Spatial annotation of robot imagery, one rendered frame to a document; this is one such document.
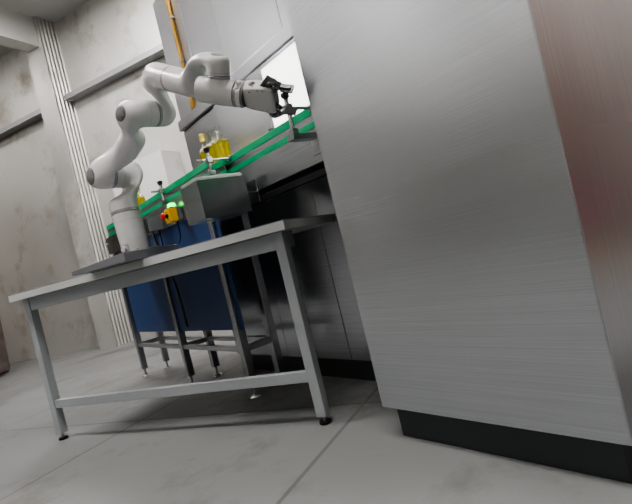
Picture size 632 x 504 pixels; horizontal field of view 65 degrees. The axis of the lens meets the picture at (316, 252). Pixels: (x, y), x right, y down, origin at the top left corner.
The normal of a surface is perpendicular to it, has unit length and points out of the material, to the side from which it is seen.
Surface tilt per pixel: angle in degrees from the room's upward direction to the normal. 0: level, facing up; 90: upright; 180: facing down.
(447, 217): 90
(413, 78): 90
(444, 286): 90
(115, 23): 90
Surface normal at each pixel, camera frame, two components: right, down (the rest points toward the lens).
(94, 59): -0.43, 0.11
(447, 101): -0.76, 0.19
